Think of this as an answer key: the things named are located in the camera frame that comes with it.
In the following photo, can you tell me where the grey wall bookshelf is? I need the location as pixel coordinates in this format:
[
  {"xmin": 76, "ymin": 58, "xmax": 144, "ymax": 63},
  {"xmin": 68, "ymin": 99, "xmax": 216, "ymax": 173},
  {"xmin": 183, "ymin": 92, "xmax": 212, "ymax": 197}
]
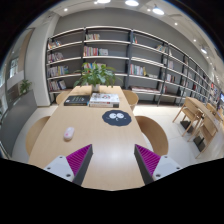
[{"xmin": 46, "ymin": 26, "xmax": 223, "ymax": 105}]

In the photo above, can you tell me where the wooden side table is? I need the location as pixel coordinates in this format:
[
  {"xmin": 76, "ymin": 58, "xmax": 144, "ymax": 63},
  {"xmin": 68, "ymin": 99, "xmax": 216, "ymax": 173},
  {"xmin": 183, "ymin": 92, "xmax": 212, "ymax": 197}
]
[{"xmin": 185, "ymin": 96, "xmax": 224, "ymax": 148}]

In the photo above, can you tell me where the green potted plant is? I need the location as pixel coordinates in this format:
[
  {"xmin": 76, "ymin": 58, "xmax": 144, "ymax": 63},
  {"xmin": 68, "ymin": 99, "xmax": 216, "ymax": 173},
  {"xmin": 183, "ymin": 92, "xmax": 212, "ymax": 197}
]
[{"xmin": 73, "ymin": 62, "xmax": 116, "ymax": 88}]

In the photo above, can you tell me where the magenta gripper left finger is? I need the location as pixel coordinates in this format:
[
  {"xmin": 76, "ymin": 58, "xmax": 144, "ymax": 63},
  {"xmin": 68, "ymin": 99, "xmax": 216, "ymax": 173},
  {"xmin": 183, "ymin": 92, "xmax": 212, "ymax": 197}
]
[{"xmin": 43, "ymin": 143, "xmax": 94, "ymax": 187}]

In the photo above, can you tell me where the wooden side chair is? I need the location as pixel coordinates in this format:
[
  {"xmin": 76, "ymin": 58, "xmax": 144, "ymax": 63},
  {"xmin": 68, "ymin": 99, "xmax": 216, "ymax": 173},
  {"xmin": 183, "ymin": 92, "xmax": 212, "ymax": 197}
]
[
  {"xmin": 196, "ymin": 116, "xmax": 220, "ymax": 157},
  {"xmin": 177, "ymin": 97, "xmax": 202, "ymax": 135}
]

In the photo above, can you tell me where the wooden chair far right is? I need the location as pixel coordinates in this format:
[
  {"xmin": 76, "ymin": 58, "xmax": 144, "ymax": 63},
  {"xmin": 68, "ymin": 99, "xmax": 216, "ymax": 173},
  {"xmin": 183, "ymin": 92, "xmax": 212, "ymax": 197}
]
[{"xmin": 123, "ymin": 90, "xmax": 139, "ymax": 109}]

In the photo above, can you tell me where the white computer mouse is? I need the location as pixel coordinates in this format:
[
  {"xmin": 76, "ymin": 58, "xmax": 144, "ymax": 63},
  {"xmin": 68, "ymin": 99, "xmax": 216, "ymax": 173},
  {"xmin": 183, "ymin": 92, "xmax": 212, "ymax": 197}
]
[{"xmin": 64, "ymin": 127, "xmax": 75, "ymax": 141}]

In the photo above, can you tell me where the wooden chair near left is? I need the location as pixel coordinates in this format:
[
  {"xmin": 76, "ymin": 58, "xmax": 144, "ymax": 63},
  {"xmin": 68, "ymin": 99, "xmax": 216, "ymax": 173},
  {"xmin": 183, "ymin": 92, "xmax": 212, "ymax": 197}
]
[{"xmin": 25, "ymin": 116, "xmax": 50, "ymax": 155}]

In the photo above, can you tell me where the wooden side chair front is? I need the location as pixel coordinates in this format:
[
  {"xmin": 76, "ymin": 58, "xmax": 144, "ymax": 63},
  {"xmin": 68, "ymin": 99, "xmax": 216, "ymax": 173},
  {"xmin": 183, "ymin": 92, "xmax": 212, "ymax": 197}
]
[{"xmin": 196, "ymin": 116, "xmax": 220, "ymax": 157}]

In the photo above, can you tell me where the white book stack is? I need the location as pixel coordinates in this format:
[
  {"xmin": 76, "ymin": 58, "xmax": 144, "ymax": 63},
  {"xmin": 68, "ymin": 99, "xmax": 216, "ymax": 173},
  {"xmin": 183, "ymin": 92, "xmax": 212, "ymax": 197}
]
[{"xmin": 89, "ymin": 93, "xmax": 120, "ymax": 108}]

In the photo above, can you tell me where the wooden chair far left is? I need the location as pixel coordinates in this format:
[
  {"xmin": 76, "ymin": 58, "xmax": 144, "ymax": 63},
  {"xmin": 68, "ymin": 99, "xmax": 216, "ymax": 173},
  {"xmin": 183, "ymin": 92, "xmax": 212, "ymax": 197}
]
[{"xmin": 56, "ymin": 90, "xmax": 71, "ymax": 105}]

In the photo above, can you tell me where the wooden chair near right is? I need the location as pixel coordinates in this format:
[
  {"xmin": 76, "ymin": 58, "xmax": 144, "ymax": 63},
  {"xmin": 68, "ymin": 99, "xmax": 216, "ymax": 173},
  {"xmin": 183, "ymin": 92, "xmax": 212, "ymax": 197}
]
[{"xmin": 136, "ymin": 116, "xmax": 169, "ymax": 156}]

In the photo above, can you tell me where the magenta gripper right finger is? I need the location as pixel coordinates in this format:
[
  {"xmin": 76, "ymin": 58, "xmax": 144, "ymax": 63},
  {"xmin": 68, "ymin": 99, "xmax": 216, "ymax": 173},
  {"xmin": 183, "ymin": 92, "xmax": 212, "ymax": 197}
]
[{"xmin": 133, "ymin": 143, "xmax": 183, "ymax": 186}]

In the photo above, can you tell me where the small plant on left ledge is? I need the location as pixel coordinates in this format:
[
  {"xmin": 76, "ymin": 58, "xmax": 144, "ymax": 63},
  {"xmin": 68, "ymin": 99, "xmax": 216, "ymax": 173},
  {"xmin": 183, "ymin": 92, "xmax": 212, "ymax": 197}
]
[{"xmin": 19, "ymin": 80, "xmax": 32, "ymax": 95}]

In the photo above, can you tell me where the black book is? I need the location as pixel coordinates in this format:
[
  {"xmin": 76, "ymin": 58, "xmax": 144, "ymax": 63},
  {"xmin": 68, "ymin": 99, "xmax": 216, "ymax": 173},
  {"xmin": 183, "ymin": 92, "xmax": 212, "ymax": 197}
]
[{"xmin": 64, "ymin": 95, "xmax": 90, "ymax": 106}]

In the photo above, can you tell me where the dark round cartoon mouse pad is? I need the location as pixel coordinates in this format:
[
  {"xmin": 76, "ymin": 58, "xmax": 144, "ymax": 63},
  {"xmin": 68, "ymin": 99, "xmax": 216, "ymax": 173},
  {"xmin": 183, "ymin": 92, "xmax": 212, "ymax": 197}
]
[{"xmin": 102, "ymin": 110, "xmax": 132, "ymax": 127}]

